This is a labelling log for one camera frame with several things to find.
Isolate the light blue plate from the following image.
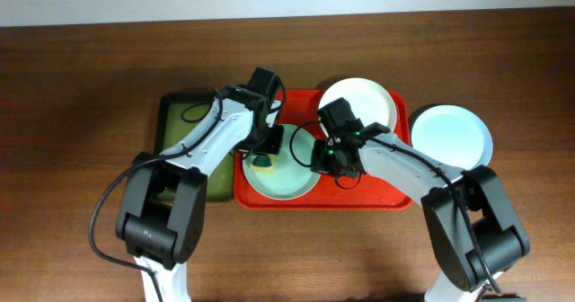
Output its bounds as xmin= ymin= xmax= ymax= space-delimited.
xmin=410 ymin=104 xmax=493 ymax=170

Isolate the dark green tray with water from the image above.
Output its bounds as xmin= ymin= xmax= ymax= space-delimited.
xmin=154 ymin=93 xmax=234 ymax=202

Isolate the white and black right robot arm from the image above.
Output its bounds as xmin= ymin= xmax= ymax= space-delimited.
xmin=311 ymin=121 xmax=530 ymax=301

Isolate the red plastic tray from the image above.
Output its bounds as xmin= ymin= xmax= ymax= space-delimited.
xmin=233 ymin=90 xmax=411 ymax=210

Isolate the green and yellow sponge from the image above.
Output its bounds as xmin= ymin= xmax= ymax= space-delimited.
xmin=250 ymin=155 xmax=274 ymax=173

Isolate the mint green plate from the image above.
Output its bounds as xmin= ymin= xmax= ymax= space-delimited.
xmin=243 ymin=124 xmax=320 ymax=200

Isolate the white plate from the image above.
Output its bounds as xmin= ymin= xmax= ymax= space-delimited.
xmin=318 ymin=77 xmax=398 ymax=131

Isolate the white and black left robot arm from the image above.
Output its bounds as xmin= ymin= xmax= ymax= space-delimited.
xmin=116 ymin=85 xmax=283 ymax=301

